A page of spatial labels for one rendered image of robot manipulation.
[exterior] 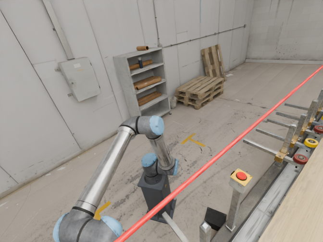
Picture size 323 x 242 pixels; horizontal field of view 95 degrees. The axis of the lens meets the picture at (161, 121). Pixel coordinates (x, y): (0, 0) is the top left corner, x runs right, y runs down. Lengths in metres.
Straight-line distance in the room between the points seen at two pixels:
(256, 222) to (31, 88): 3.02
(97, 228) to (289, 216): 0.97
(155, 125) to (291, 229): 0.88
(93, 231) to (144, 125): 0.52
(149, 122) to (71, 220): 0.54
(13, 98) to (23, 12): 1.12
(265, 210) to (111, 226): 1.15
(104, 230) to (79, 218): 0.12
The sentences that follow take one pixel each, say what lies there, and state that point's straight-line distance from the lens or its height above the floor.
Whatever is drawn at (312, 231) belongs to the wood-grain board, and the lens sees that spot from 1.19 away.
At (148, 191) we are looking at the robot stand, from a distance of 1.65.
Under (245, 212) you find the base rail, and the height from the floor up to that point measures 0.70.
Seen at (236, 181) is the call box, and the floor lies 1.21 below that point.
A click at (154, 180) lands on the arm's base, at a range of 1.53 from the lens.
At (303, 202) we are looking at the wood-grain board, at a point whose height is 0.90.
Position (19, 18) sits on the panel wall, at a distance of 2.88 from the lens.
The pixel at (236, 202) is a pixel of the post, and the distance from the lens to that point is 0.98.
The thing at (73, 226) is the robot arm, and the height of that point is 1.33.
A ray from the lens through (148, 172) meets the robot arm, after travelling 1.45.
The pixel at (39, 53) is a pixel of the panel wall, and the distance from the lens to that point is 2.86.
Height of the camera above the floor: 1.86
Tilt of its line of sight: 32 degrees down
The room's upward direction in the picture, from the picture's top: 10 degrees counter-clockwise
